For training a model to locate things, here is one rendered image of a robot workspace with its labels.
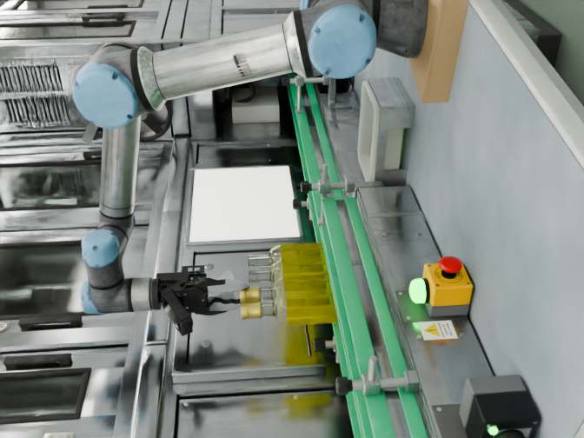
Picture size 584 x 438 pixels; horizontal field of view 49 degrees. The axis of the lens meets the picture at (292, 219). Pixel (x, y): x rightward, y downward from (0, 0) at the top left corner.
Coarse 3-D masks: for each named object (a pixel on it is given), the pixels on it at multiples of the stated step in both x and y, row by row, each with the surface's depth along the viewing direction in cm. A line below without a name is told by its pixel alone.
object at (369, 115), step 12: (372, 96) 148; (372, 108) 162; (360, 120) 164; (372, 120) 164; (360, 132) 166; (372, 132) 166; (360, 144) 168; (372, 144) 150; (360, 156) 168; (372, 156) 151; (372, 168) 153; (372, 180) 155
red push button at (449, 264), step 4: (444, 256) 113; (448, 256) 113; (452, 256) 113; (440, 260) 112; (444, 260) 112; (448, 260) 112; (452, 260) 112; (456, 260) 112; (440, 264) 111; (444, 264) 111; (448, 264) 111; (452, 264) 111; (456, 264) 111; (460, 264) 111; (444, 268) 111; (448, 268) 110; (452, 268) 110; (456, 268) 110; (460, 268) 111; (444, 272) 113; (448, 272) 111; (452, 272) 110
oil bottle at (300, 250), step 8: (272, 248) 153; (280, 248) 152; (288, 248) 152; (296, 248) 152; (304, 248) 152; (312, 248) 152; (320, 248) 152; (272, 256) 150; (280, 256) 149; (288, 256) 149; (296, 256) 150; (304, 256) 150; (312, 256) 150; (320, 256) 150
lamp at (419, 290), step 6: (414, 282) 114; (420, 282) 113; (426, 282) 113; (414, 288) 113; (420, 288) 113; (426, 288) 113; (414, 294) 113; (420, 294) 113; (426, 294) 113; (414, 300) 114; (420, 300) 113; (426, 300) 113
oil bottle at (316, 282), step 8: (280, 280) 143; (288, 280) 143; (296, 280) 143; (304, 280) 143; (312, 280) 143; (320, 280) 143; (328, 280) 143; (272, 288) 142; (280, 288) 141; (288, 288) 141; (296, 288) 141; (304, 288) 141; (312, 288) 141; (320, 288) 141; (328, 288) 141; (272, 296) 142
